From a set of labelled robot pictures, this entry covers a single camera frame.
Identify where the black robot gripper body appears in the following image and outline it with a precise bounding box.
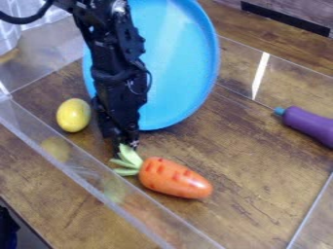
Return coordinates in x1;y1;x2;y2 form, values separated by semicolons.
89;67;151;137

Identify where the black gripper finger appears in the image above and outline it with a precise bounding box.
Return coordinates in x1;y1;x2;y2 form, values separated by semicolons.
114;126;139;153

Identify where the yellow toy lemon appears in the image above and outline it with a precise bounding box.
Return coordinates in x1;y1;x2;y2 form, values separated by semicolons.
56;98;91;132

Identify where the blue plastic plate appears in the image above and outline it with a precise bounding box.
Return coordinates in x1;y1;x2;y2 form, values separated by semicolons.
83;0;219;130

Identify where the orange toy carrot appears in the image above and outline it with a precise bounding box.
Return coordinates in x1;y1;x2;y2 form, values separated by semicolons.
111;144;214;199

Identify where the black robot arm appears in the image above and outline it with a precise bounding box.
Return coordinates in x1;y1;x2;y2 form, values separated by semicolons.
55;0;152;148

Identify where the purple toy eggplant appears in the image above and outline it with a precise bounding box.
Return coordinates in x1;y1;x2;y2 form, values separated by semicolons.
274;106;333;149

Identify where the clear acrylic barrier wall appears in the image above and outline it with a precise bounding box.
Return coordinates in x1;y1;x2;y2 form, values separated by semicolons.
0;94;225;249

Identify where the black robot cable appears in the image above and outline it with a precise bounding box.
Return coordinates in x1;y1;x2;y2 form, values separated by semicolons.
0;0;56;25

